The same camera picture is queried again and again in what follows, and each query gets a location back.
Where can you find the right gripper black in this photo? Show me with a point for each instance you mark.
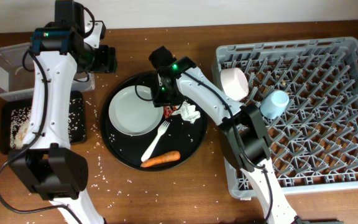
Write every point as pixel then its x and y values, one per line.
pixel 157 98

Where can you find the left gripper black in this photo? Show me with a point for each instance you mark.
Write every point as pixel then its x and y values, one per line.
pixel 108 64

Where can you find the red snack wrapper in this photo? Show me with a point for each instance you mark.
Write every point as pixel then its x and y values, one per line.
pixel 168 111

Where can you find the white napkin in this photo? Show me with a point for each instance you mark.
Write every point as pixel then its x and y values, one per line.
pixel 187 112

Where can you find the grey plate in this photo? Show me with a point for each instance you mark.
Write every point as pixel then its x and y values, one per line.
pixel 131 115

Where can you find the orange carrot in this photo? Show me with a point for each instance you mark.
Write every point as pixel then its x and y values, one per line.
pixel 165 158

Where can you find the pink bowl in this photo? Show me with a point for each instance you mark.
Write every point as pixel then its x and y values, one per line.
pixel 234 83

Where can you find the light blue cup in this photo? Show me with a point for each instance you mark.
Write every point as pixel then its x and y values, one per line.
pixel 275 104

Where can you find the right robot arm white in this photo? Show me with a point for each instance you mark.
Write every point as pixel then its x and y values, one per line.
pixel 248 142

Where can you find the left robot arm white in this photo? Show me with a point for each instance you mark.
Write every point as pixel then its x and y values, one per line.
pixel 45 164

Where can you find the grey dishwasher rack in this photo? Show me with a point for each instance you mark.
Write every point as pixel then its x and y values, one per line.
pixel 315 142

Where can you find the white plastic fork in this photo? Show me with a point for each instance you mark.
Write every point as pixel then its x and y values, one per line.
pixel 160 132

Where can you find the round black tray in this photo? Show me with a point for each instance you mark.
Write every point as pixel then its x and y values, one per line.
pixel 181 136

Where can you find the black rectangular tray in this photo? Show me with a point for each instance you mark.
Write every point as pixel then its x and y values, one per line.
pixel 76 120

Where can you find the clear plastic bin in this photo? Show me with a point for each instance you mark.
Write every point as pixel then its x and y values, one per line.
pixel 16 83

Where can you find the rice and food pile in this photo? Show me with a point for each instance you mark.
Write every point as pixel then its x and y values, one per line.
pixel 19 130

